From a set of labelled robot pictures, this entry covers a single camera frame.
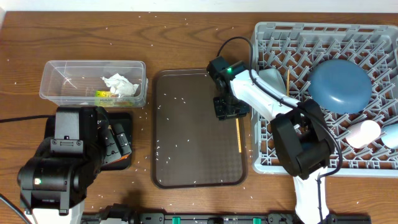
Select wooden chopstick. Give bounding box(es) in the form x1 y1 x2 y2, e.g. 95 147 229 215
286 68 290 96
235 118 242 153

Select light blue rice bowl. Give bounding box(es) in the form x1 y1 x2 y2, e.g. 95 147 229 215
258 68 286 94

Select white tissue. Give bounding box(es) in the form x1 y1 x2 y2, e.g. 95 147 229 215
101 73 140 97

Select orange carrot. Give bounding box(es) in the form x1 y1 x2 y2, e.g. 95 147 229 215
115 155 130 162

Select dark blue plate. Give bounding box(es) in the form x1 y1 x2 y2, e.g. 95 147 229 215
308 59 372 114

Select yellow snack wrapper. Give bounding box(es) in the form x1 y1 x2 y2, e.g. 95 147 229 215
95 90 134 107

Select pink plastic cup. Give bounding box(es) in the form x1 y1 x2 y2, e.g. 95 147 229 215
346 120 381 149

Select light blue plastic cup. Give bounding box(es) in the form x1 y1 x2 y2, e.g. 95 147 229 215
381 123 398 149

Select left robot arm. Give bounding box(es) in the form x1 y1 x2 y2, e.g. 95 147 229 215
17 105 133 223

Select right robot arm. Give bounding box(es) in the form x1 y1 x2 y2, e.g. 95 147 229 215
206 56 341 223

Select grey dishwasher rack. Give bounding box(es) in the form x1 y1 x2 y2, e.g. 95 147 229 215
251 22 397 178

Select clear plastic waste bin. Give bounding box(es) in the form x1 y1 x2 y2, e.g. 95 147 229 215
39 60 148 108

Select brown serving tray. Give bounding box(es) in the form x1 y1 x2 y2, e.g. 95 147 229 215
151 69 248 189

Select black rectangular tray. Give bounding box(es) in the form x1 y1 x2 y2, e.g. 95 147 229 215
44 107 132 171

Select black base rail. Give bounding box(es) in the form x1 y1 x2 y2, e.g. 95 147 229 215
80 203 373 224

